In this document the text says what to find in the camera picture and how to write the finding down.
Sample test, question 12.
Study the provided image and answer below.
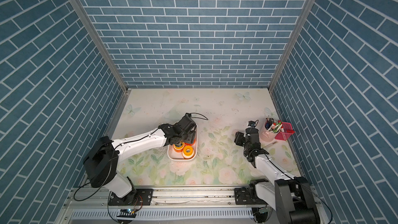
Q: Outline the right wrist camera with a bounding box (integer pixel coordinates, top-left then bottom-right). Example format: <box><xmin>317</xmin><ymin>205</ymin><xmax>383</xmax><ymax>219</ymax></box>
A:
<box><xmin>246</xmin><ymin>120</ymin><xmax>257</xmax><ymax>134</ymax></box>

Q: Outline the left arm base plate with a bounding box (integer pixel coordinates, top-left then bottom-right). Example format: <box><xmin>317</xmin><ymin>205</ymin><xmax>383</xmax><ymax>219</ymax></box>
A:
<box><xmin>108</xmin><ymin>188</ymin><xmax>154</xmax><ymax>207</ymax></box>

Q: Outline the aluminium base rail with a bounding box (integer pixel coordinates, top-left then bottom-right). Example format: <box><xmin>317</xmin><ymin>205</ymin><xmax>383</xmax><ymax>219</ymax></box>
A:
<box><xmin>63</xmin><ymin>186</ymin><xmax>322</xmax><ymax>209</ymax></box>

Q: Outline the yellow orange tape roll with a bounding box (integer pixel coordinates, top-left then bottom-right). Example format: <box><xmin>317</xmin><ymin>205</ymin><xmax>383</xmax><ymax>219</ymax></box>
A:
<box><xmin>182</xmin><ymin>145</ymin><xmax>195</xmax><ymax>159</ymax></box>

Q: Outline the pink pen cup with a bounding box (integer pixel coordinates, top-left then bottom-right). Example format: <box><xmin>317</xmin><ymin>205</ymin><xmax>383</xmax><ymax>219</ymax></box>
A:
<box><xmin>259</xmin><ymin>117</ymin><xmax>282</xmax><ymax>143</ymax></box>

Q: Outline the yellow black tape roll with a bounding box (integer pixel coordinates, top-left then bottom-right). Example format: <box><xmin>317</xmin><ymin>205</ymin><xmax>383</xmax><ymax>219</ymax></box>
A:
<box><xmin>173</xmin><ymin>142</ymin><xmax>185</xmax><ymax>152</ymax></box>

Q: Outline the white storage box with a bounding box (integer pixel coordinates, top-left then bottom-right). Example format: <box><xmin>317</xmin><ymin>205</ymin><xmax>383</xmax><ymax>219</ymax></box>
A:
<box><xmin>166</xmin><ymin>127</ymin><xmax>198</xmax><ymax>161</ymax></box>

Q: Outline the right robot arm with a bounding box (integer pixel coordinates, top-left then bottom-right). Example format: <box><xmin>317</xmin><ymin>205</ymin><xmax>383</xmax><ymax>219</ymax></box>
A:
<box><xmin>234</xmin><ymin>127</ymin><xmax>321</xmax><ymax>224</ymax></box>

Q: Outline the green circuit board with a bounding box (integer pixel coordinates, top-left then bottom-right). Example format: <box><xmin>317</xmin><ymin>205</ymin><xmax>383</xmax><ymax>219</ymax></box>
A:
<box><xmin>117</xmin><ymin>208</ymin><xmax>136</xmax><ymax>219</ymax></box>

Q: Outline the magenta plastic basket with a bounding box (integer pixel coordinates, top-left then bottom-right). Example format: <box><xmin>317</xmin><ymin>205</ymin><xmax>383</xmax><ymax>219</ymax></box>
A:
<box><xmin>275</xmin><ymin>122</ymin><xmax>295</xmax><ymax>141</ymax></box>

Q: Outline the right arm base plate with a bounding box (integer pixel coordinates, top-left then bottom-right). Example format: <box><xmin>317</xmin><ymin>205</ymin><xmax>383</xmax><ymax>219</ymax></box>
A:
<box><xmin>234</xmin><ymin>187</ymin><xmax>256</xmax><ymax>205</ymax></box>

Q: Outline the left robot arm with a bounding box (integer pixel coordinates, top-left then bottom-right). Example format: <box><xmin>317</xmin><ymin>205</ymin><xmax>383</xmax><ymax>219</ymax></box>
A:
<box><xmin>83</xmin><ymin>113</ymin><xmax>197</xmax><ymax>198</ymax></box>

